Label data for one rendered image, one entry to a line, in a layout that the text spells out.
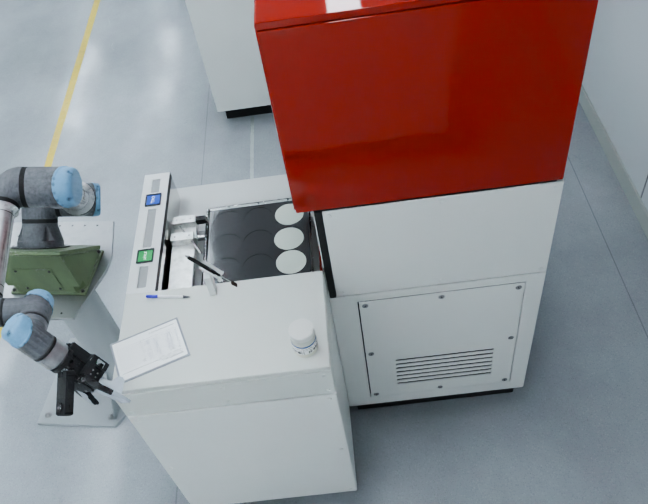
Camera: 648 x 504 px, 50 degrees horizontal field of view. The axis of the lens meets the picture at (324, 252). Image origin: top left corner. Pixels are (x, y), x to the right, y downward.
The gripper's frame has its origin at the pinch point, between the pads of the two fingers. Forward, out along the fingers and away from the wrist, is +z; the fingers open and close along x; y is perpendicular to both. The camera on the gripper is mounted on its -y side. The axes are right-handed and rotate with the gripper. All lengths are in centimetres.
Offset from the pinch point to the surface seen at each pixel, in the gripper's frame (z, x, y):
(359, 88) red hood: -24, -77, 67
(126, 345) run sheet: 0.0, 9.8, 20.1
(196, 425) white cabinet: 31.0, 4.6, 11.0
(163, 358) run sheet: 6.3, -1.6, 18.7
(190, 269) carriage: 9, 13, 57
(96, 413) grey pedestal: 55, 108, 31
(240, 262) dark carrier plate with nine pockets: 16, -2, 62
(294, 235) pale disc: 23, -14, 77
